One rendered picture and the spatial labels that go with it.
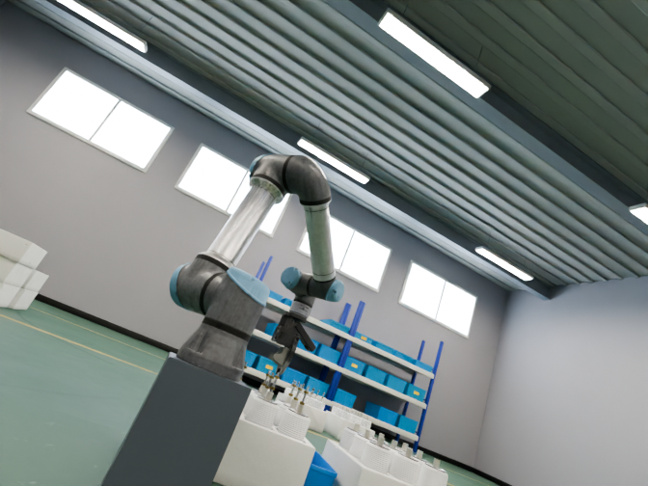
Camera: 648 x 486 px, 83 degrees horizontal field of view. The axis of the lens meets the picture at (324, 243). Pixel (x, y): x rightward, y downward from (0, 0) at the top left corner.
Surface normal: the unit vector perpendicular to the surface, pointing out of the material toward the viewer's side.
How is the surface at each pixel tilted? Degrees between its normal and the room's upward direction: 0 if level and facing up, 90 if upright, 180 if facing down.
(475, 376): 90
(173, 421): 90
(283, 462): 90
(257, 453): 90
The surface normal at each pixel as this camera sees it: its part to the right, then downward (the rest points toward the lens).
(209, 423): 0.37, -0.21
